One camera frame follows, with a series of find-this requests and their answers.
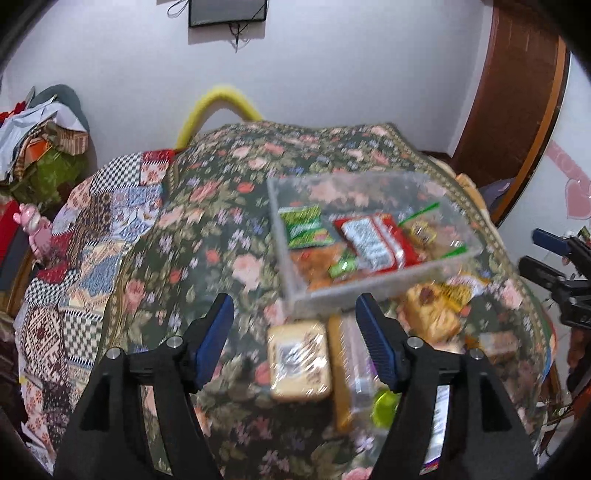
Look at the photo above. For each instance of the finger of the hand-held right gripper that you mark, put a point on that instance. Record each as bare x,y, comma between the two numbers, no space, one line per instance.
549,240
540,270

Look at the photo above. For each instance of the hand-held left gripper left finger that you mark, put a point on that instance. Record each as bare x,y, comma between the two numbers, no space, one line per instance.
214,341

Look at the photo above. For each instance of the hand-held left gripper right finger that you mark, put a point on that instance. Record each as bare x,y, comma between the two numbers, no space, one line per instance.
376,337

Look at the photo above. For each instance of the long clear cracker packet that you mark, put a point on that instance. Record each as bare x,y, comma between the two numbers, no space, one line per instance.
344,374

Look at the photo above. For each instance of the beige cake packet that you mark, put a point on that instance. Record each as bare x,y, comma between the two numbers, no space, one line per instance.
300,360

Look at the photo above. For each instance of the clear plastic container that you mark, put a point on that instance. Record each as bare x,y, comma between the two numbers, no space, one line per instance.
286,194

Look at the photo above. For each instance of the yellow cookie packet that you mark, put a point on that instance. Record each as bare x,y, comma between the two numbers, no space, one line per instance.
429,309

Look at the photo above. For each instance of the green jelly cup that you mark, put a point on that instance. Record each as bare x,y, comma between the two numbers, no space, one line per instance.
385,406

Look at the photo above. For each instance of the small green candy packet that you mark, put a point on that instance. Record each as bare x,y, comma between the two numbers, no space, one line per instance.
344,266

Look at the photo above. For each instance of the orange snack packet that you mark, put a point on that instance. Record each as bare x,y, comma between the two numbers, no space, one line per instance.
314,267

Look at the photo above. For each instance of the red snack packet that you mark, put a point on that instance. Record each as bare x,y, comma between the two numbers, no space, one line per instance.
369,242

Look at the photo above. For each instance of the white label snack packet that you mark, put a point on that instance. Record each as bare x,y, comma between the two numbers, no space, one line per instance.
441,415

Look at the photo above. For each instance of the gold wrapped candy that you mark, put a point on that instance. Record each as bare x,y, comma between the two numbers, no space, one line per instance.
422,233

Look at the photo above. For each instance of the floral blanket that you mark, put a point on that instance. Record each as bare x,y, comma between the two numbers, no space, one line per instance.
221,221

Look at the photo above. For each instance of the green snack packet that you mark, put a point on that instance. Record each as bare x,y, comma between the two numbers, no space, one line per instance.
304,226

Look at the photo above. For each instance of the brown wooden door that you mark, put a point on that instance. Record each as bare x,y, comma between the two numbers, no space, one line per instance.
512,92

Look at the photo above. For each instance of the patchwork blanket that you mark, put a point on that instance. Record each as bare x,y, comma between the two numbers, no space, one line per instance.
87,249

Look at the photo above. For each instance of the pink toy figure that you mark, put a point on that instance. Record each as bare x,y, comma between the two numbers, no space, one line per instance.
37,230

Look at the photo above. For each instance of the yellow foam tube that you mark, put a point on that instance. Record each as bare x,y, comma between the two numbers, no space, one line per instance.
217,97

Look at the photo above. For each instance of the pile of clothes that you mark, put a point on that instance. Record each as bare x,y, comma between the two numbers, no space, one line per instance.
46,147

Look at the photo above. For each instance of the pink wall sticker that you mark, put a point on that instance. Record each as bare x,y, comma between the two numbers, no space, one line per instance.
572,184

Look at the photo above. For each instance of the wall television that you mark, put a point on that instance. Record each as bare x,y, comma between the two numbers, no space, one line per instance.
228,10

